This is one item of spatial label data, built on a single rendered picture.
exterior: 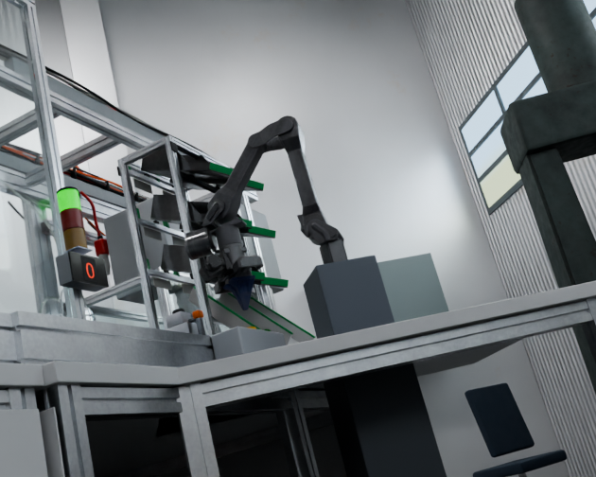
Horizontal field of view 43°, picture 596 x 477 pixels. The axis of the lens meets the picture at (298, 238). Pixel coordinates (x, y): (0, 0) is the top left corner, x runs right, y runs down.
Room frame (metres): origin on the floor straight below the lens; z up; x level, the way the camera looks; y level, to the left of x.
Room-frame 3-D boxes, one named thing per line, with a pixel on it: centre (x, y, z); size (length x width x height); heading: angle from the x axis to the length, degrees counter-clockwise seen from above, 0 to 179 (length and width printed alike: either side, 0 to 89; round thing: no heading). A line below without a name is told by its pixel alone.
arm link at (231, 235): (1.72, 0.16, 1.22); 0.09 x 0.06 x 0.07; 81
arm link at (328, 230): (1.68, -0.07, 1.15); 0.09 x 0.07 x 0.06; 171
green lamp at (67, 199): (1.66, 0.51, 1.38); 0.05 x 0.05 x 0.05
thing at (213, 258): (1.68, 0.20, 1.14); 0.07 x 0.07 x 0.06; 26
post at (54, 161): (1.67, 0.54, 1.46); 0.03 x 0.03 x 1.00; 68
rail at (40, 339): (1.48, 0.29, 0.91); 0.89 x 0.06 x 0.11; 158
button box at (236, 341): (1.64, 0.16, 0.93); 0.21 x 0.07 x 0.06; 158
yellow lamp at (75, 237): (1.66, 0.51, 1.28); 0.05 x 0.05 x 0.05
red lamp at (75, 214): (1.66, 0.51, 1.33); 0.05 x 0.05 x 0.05
